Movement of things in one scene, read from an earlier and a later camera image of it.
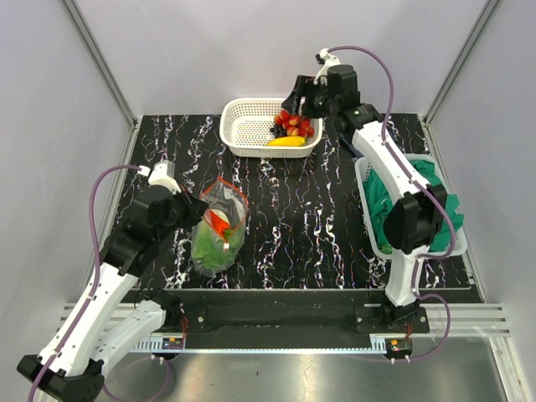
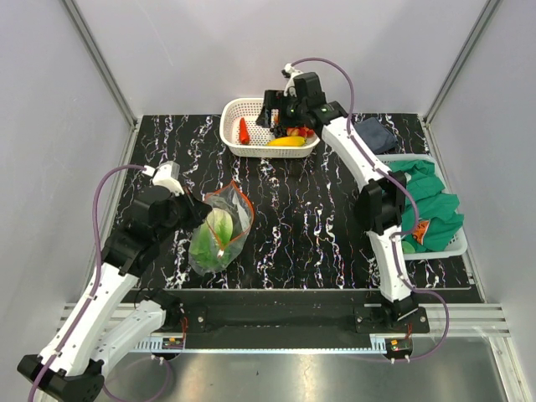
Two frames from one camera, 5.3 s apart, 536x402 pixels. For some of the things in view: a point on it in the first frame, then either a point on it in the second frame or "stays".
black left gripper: x=196 y=208 stays
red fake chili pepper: x=219 y=224 → x=244 y=132
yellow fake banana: x=289 y=141 stays
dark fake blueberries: x=279 y=131 stays
